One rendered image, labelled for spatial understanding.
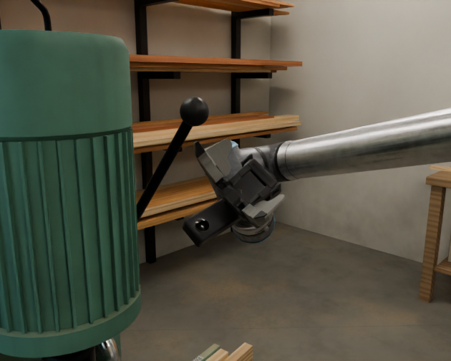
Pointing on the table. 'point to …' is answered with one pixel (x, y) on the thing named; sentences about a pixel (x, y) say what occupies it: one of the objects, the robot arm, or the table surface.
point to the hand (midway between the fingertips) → (225, 180)
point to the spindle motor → (58, 193)
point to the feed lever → (192, 107)
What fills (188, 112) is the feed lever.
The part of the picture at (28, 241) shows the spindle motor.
